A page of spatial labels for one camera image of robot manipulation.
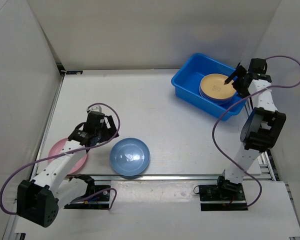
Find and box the purple plate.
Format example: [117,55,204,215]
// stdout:
[199,87,236,105]

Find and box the orange plate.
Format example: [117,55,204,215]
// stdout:
[199,73,237,101]

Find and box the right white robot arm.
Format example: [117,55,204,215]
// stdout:
[214,58,286,200]

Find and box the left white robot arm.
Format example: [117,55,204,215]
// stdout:
[16,110,119,228]

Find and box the blue plastic bin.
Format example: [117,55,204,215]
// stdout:
[171,53,241,118]

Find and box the blue plate front centre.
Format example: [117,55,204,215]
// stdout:
[109,137,151,177]

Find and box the pink plate left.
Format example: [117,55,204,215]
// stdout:
[48,138,88,175]

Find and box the small black label sticker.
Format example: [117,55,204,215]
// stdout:
[65,70,83,75]

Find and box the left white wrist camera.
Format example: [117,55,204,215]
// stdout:
[86,104,103,114]

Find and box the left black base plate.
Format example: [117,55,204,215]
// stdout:
[64,174,118,210]

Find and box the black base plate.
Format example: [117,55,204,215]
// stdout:
[64,174,118,210]
[193,184,248,212]

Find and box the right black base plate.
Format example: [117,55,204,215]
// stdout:
[193,184,248,212]

